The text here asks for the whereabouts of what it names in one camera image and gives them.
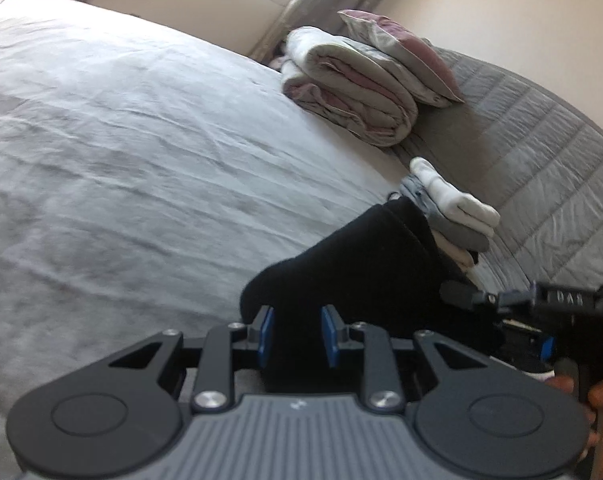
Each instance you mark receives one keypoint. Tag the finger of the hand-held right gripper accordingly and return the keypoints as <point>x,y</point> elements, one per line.
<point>481,296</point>
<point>541,345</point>

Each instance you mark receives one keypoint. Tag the folded white pink duvet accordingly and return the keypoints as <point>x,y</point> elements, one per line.
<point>351,90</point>

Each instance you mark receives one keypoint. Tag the black shirt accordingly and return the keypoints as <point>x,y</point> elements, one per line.
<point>381,270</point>

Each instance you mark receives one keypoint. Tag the lace curtain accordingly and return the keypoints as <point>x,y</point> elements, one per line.
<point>326,0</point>

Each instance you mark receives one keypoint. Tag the grey quilted headboard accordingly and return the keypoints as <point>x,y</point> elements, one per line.
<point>541,160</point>

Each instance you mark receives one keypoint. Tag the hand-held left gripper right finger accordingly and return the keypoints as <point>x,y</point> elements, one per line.
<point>331,334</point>

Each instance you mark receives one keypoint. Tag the grey pink pillow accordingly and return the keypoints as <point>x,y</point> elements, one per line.
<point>411,55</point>

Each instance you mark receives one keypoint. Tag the grey bed sheet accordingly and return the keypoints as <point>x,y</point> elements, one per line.
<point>131,135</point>

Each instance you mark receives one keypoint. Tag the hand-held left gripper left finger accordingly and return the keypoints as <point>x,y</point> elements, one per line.
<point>265,335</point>

